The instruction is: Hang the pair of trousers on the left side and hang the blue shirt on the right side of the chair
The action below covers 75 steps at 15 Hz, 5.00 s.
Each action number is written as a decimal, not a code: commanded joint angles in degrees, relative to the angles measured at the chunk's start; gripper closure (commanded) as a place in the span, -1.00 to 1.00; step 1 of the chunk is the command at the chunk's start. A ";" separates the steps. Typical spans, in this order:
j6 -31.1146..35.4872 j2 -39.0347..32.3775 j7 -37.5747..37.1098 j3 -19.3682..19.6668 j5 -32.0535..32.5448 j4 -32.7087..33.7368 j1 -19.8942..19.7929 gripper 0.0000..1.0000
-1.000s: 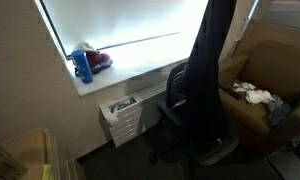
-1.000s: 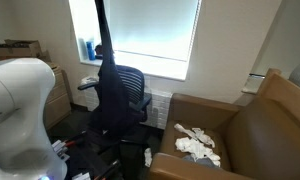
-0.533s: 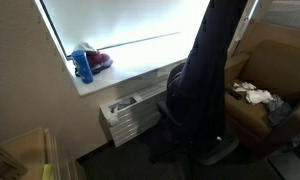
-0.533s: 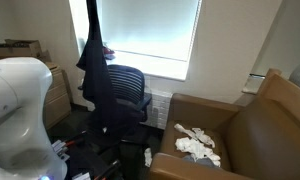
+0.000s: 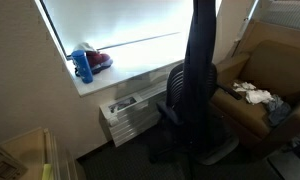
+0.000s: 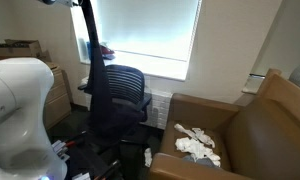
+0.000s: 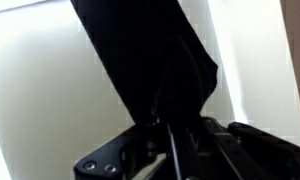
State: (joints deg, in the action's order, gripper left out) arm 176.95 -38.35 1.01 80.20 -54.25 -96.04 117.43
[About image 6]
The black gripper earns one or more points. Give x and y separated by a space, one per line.
76 3

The black trousers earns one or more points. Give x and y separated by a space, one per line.
96 83

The blue shirt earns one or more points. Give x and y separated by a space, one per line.
200 161

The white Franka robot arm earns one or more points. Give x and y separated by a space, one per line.
20 126

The black office chair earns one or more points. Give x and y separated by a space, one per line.
126 83

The blue bottle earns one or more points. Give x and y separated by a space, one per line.
88 50

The dark red object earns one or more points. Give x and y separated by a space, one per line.
106 52

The brown cardboard box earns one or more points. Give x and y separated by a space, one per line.
16 49

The bright window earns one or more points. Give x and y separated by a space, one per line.
150 33

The wooden drawer cabinet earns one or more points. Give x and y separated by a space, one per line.
58 100

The black rod with red band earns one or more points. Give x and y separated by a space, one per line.
75 141
108 168

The white purple connector block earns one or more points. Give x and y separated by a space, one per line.
60 150

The small white rag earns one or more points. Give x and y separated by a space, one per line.
148 156

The small white box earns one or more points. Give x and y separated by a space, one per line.
80 176

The long white cloth strip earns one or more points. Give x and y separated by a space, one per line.
200 133

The crumpled white cloth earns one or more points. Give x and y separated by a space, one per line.
196 150

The tan leather armchair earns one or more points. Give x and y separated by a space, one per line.
256 140

